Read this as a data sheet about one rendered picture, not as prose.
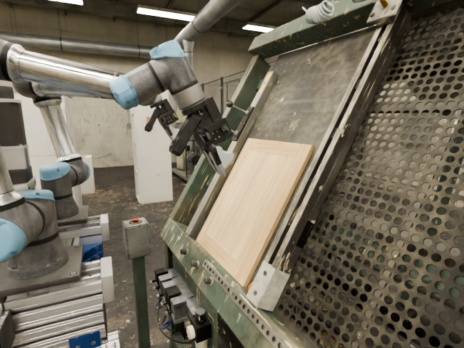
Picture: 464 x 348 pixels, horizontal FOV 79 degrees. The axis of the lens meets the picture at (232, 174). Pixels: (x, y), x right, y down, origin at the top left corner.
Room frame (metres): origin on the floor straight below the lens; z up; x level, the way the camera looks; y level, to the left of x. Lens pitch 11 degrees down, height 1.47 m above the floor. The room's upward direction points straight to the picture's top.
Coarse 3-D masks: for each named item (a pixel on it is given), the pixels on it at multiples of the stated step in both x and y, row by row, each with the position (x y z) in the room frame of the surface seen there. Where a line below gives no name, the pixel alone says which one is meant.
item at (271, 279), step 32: (384, 0) 0.99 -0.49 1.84; (384, 32) 1.00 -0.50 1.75; (384, 64) 0.97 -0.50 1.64; (352, 96) 0.96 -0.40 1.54; (352, 128) 0.91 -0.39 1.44; (320, 160) 0.90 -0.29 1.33; (320, 192) 0.85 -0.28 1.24; (288, 224) 0.84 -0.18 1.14; (288, 256) 0.79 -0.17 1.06; (256, 288) 0.77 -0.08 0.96
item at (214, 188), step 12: (264, 84) 1.54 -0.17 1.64; (264, 96) 1.51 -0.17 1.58; (252, 120) 1.48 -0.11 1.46; (240, 144) 1.44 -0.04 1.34; (228, 168) 1.41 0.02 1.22; (216, 180) 1.38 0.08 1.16; (216, 192) 1.37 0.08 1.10; (204, 204) 1.34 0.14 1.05; (204, 216) 1.34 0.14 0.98; (192, 228) 1.31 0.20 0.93
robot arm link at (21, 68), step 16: (0, 48) 0.72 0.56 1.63; (16, 48) 0.74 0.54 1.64; (0, 64) 0.72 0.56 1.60; (16, 64) 0.73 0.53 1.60; (32, 64) 0.74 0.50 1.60; (48, 64) 0.75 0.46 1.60; (64, 64) 0.76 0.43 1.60; (80, 64) 0.78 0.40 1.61; (16, 80) 0.75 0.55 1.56; (32, 80) 0.76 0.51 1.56; (48, 80) 0.75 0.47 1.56; (64, 80) 0.76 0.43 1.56; (80, 80) 0.76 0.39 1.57; (96, 80) 0.77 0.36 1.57; (112, 80) 0.78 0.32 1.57; (112, 96) 0.79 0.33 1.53
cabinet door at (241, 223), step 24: (264, 144) 1.26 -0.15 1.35; (288, 144) 1.14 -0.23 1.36; (240, 168) 1.31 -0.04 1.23; (264, 168) 1.17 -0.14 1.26; (288, 168) 1.06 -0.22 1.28; (240, 192) 1.21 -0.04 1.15; (264, 192) 1.09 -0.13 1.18; (288, 192) 0.98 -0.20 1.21; (216, 216) 1.25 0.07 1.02; (240, 216) 1.12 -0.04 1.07; (264, 216) 1.01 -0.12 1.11; (216, 240) 1.15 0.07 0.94; (240, 240) 1.03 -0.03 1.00; (264, 240) 0.93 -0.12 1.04; (240, 264) 0.95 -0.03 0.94
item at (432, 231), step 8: (328, 0) 1.92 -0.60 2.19; (336, 0) 1.86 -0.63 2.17; (456, 152) 1.10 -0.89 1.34; (448, 160) 1.12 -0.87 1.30; (448, 168) 1.10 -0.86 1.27; (456, 168) 1.09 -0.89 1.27; (448, 192) 1.07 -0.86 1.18; (448, 200) 1.06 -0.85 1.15; (432, 208) 1.09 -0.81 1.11; (440, 208) 1.06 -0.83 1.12; (432, 232) 1.05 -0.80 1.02; (344, 264) 1.04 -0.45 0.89; (360, 272) 1.08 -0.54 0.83; (360, 280) 1.10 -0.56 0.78; (408, 288) 1.01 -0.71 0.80; (408, 296) 1.00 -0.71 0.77
